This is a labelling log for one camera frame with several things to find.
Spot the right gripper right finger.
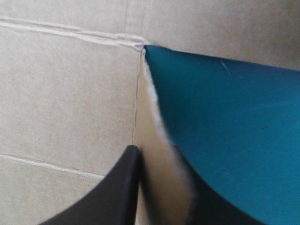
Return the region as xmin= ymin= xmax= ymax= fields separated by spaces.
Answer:
xmin=172 ymin=145 xmax=256 ymax=225

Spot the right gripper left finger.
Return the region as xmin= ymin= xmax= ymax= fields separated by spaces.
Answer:
xmin=37 ymin=145 xmax=142 ymax=225

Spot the brown cardboard box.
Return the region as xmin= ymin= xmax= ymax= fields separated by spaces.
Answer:
xmin=0 ymin=0 xmax=300 ymax=225

